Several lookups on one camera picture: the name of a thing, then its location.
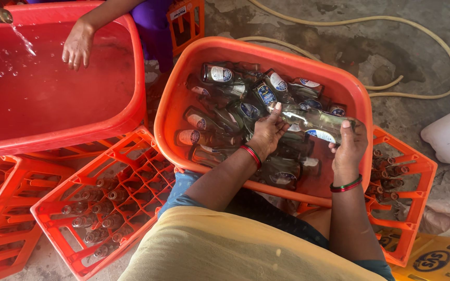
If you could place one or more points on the group of crated brown bottles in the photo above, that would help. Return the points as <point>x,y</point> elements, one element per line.
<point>387,175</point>
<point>100,218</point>

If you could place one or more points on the person's yellow garment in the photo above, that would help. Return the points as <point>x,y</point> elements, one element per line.
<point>217,249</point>

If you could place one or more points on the yellow plastic crate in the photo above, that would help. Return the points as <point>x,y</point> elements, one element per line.
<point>432,259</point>

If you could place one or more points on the red plastic tub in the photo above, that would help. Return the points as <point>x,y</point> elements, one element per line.
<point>53,101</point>

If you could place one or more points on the orange crate with white label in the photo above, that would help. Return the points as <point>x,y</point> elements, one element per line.
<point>189,27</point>

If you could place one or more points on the red green right wrist bangles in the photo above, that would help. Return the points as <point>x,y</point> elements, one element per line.
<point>346,185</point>

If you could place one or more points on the clear glass bottle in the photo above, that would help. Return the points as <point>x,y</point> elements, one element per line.
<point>315,121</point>

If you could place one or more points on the person's left hand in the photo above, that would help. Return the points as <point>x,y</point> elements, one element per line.
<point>266,134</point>

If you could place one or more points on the heap of labelled glass bottles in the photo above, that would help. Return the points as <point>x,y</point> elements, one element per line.
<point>229,113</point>

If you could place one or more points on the person's right hand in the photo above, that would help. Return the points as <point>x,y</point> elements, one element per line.
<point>349,154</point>

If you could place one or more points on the red green left wrist bangles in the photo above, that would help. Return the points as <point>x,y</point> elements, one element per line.
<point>252,155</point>

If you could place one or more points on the red green wrist bangles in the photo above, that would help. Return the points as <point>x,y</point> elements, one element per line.
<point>346,185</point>
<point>252,155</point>

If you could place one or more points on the orange bottle crate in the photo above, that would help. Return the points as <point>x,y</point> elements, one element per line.
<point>92,146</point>
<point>2,218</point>
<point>412,183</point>
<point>76,218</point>

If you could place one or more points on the orange plastic tub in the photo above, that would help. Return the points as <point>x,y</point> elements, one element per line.
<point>178,101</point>

